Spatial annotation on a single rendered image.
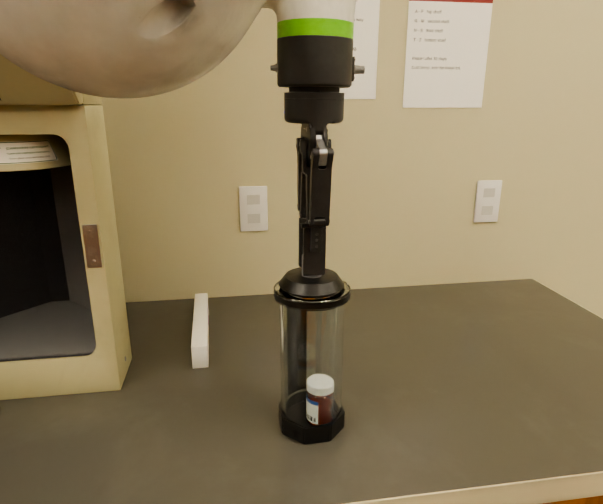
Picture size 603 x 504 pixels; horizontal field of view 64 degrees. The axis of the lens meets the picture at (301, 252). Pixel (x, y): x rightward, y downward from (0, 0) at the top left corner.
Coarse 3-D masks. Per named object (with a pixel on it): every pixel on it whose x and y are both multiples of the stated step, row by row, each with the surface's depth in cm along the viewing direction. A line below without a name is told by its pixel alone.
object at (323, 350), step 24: (288, 312) 65; (312, 312) 64; (336, 312) 65; (288, 336) 66; (312, 336) 65; (336, 336) 66; (288, 360) 67; (312, 360) 66; (336, 360) 68; (288, 384) 69; (312, 384) 67; (336, 384) 69; (288, 408) 70; (312, 408) 68; (336, 408) 70
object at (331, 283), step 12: (288, 276) 66; (300, 276) 66; (312, 276) 66; (324, 276) 66; (336, 276) 66; (288, 288) 64; (300, 288) 64; (312, 288) 63; (324, 288) 64; (336, 288) 65
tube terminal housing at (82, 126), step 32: (96, 96) 76; (0, 128) 68; (32, 128) 69; (64, 128) 69; (96, 128) 75; (96, 160) 74; (96, 192) 73; (96, 288) 77; (96, 320) 78; (96, 352) 80; (128, 352) 90; (0, 384) 79; (32, 384) 80; (64, 384) 81; (96, 384) 82
